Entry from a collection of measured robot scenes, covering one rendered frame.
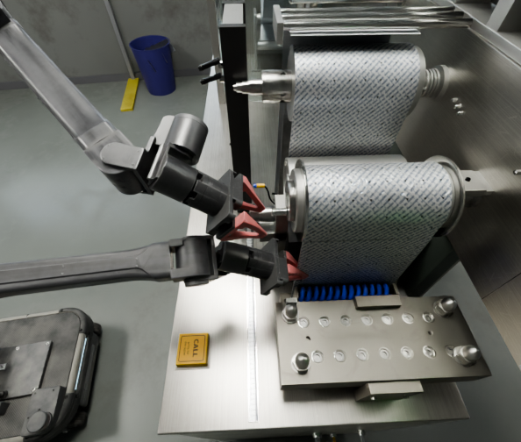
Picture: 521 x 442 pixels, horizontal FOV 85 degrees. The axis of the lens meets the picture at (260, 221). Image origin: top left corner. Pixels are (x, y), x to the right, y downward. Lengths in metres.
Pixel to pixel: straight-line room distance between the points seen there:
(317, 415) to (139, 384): 1.18
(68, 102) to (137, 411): 1.46
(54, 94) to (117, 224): 1.78
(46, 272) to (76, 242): 1.80
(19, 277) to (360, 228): 0.54
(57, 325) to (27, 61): 1.34
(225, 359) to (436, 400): 0.47
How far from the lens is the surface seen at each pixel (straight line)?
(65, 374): 1.65
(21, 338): 1.83
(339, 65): 0.62
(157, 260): 0.50
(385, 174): 0.52
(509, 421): 2.01
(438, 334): 0.73
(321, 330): 0.64
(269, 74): 0.65
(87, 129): 0.50
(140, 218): 2.27
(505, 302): 0.63
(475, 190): 0.60
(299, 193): 0.47
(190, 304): 0.81
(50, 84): 0.59
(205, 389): 0.75
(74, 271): 0.53
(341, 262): 0.60
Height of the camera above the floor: 1.63
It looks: 52 degrees down
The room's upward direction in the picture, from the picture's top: straight up
